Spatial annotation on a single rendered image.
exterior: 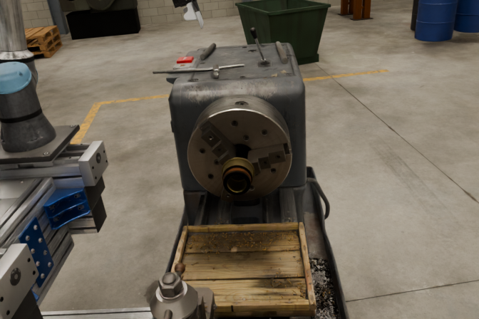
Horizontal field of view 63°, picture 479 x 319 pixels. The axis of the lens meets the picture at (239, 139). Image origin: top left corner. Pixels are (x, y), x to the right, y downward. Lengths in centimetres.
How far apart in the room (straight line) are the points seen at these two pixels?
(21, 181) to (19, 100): 24
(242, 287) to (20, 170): 75
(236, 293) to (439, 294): 149
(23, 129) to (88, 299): 135
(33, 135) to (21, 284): 49
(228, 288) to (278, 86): 63
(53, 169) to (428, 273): 193
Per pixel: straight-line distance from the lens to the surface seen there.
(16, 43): 139
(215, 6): 1107
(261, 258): 112
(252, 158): 112
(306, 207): 188
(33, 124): 130
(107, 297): 241
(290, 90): 127
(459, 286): 243
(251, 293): 104
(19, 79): 127
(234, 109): 112
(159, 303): 69
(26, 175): 136
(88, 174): 127
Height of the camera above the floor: 165
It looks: 26 degrees down
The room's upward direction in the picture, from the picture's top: 5 degrees counter-clockwise
